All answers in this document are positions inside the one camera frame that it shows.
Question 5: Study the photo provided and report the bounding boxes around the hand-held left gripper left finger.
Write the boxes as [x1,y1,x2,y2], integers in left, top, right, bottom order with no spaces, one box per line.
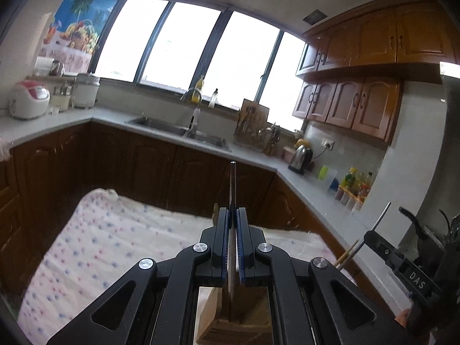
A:
[47,206,231,345]

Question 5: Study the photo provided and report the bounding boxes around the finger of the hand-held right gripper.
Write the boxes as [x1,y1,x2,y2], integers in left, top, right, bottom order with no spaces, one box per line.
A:
[363,229,408,272]

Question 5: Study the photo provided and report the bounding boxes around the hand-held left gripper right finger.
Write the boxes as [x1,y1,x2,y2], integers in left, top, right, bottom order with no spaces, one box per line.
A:
[235,206,428,345]

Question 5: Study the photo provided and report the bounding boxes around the wooden chopstick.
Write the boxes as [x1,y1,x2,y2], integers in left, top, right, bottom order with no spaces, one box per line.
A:
[340,240,360,268]
[335,241,356,269]

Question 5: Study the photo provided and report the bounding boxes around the wooden utensil holder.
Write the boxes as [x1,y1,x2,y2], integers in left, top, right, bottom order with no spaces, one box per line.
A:
[196,203,274,345]

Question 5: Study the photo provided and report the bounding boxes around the person's right hand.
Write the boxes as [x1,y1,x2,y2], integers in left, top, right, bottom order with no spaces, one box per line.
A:
[394,308,414,328]

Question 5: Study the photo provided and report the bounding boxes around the black wok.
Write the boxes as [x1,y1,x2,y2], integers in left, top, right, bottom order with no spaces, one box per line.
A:
[398,206,450,259]

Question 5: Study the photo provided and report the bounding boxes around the spice jar rack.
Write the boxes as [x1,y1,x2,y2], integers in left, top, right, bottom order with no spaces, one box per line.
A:
[334,183,363,211]

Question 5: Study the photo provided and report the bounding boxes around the red cap sauce bottle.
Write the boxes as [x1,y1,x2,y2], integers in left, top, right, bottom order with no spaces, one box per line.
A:
[357,172,372,202]

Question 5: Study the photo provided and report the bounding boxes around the cooking oil bottle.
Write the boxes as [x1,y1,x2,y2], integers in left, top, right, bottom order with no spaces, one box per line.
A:
[344,167,358,191]

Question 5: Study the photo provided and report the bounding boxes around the steel electric kettle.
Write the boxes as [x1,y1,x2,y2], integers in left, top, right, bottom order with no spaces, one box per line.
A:
[287,144,314,175]

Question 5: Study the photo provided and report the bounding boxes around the wooden base cabinets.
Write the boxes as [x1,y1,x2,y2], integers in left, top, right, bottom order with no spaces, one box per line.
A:
[0,122,363,295]

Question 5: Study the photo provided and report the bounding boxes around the knife rack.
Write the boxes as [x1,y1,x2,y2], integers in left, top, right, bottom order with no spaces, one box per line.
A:
[257,122,281,156]

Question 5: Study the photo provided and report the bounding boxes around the white floral tablecloth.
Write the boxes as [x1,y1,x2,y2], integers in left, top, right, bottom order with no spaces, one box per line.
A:
[18,188,346,345]

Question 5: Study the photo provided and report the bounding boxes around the wooden cutting board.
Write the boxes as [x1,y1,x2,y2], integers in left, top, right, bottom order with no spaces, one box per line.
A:
[235,98,269,144]

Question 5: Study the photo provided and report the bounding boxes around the wooden upper cabinets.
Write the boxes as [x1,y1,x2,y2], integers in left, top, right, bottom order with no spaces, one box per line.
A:
[292,0,459,144]

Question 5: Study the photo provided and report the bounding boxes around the steel sink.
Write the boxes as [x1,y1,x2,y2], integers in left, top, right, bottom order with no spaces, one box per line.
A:
[126,116,232,152]

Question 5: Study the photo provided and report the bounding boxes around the chrome faucet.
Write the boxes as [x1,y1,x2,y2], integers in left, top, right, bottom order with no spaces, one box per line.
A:
[180,87,202,130]

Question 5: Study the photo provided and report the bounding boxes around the grey kitchen countertop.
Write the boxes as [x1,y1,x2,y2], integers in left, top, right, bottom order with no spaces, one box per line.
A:
[0,106,414,313]

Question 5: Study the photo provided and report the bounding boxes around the kitchen window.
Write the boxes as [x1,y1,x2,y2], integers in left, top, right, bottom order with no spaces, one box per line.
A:
[88,0,310,132]

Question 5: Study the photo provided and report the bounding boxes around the white electric pot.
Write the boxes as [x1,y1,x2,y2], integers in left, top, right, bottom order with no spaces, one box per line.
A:
[74,72,100,109]

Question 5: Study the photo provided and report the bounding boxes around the white plastic container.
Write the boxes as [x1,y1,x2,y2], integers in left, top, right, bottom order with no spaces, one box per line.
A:
[50,84,74,113]

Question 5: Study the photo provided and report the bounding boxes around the ceiling vent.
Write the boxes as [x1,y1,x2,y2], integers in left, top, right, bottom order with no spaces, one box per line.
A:
[303,9,327,25]

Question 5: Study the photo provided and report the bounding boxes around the pink and white rice cooker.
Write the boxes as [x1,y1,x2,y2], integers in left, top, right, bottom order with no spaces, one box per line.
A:
[9,80,51,120]

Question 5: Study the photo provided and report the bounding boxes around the tropical fruit wall poster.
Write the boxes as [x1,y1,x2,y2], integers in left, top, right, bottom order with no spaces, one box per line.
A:
[38,0,124,76]

